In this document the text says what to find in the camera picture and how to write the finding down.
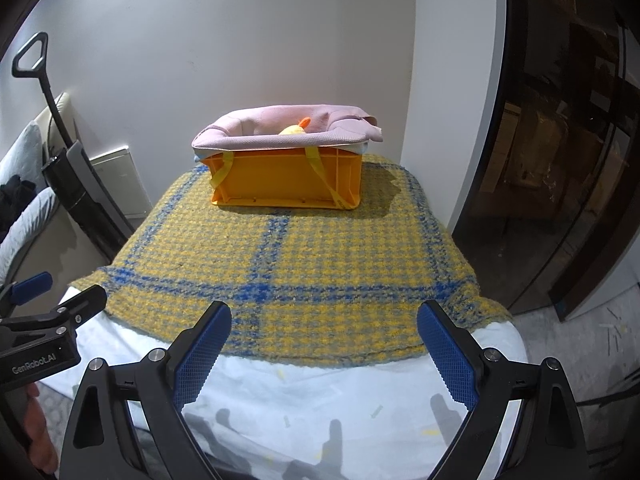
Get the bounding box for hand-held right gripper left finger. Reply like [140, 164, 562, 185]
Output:
[59, 300, 233, 480]

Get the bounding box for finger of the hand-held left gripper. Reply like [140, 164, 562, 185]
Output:
[0, 284, 108, 343]
[0, 271, 54, 316]

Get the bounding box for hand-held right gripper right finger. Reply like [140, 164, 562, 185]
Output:
[416, 300, 591, 480]

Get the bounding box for orange plastic crate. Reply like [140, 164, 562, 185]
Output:
[207, 146, 363, 211]

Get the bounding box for pink cloth liner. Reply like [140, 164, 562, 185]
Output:
[191, 103, 385, 163]

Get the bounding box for yellow plush dog orange ears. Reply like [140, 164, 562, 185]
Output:
[278, 116, 313, 136]

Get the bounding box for person's left hand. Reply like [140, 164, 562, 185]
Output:
[21, 382, 59, 476]

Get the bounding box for light grey pillow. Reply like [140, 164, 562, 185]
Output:
[0, 122, 62, 266]

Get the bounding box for black cloth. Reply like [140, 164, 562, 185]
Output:
[0, 175, 38, 231]

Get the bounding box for black upright vacuum cleaner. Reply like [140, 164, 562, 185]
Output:
[11, 31, 136, 263]

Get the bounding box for white bed sheet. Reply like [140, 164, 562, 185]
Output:
[37, 287, 531, 480]

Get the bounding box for yellow blue plaid blanket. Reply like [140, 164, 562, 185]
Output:
[67, 154, 513, 366]

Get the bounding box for beige headboard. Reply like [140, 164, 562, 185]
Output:
[32, 92, 79, 161]

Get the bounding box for dark glass door cabinet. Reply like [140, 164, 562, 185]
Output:
[447, 0, 640, 323]

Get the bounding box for yellow strap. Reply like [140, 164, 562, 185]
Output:
[214, 152, 235, 192]
[304, 147, 351, 208]

